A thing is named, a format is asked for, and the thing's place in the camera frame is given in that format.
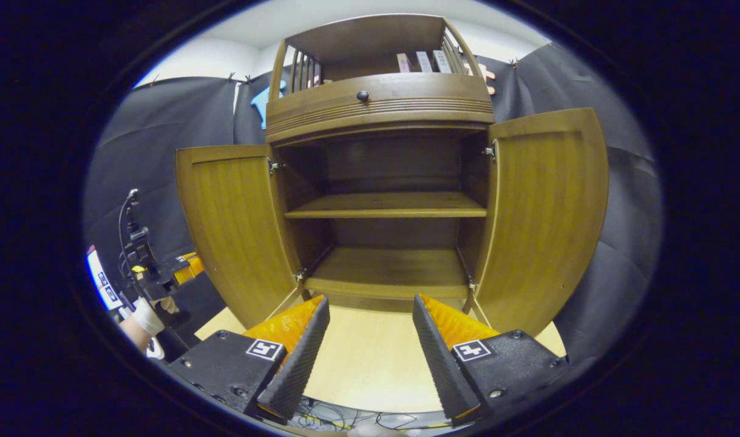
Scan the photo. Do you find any white panel with blue icons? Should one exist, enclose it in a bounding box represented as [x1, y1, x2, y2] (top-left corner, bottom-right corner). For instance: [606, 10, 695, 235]
[87, 245, 125, 311]

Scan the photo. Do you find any wooden double-door shoe cabinet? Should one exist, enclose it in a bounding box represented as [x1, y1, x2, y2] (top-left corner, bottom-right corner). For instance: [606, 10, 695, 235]
[263, 13, 497, 314]

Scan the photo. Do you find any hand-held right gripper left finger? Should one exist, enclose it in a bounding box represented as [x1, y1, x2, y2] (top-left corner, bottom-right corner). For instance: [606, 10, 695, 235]
[166, 296, 331, 424]

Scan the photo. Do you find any wooden cabinet drawer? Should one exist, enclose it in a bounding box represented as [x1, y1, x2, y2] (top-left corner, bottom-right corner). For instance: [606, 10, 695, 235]
[265, 73, 495, 144]

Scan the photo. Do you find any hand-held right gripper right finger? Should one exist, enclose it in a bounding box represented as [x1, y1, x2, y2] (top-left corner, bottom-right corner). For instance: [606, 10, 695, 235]
[412, 294, 571, 425]

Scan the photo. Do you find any tangle of black cables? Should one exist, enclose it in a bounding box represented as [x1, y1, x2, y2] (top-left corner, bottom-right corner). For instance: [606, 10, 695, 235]
[291, 398, 438, 430]

